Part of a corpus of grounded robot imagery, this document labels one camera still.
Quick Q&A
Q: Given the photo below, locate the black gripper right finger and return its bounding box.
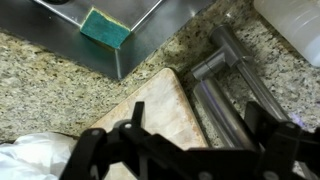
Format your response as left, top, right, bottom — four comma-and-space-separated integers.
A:
242, 99, 320, 180

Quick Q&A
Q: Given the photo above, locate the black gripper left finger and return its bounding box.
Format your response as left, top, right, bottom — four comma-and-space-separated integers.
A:
59, 100, 188, 180

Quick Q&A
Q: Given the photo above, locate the brushed steel tap faucet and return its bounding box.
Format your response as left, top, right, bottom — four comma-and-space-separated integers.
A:
190, 23, 301, 153

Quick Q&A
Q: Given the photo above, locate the white plastic bag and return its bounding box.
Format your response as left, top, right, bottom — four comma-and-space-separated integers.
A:
0, 132, 80, 180

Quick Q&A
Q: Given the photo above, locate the wooden butcher block cutting board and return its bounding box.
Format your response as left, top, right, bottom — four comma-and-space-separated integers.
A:
89, 67, 210, 180

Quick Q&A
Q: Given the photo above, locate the white soap dispenser bottle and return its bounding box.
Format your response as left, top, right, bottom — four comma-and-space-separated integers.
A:
253, 0, 320, 68

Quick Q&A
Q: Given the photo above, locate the teal and yellow sponge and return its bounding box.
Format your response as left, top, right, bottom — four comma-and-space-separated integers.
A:
79, 7, 132, 50

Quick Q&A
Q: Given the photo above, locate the stainless steel sink basin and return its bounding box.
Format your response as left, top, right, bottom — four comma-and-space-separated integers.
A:
0, 0, 218, 81

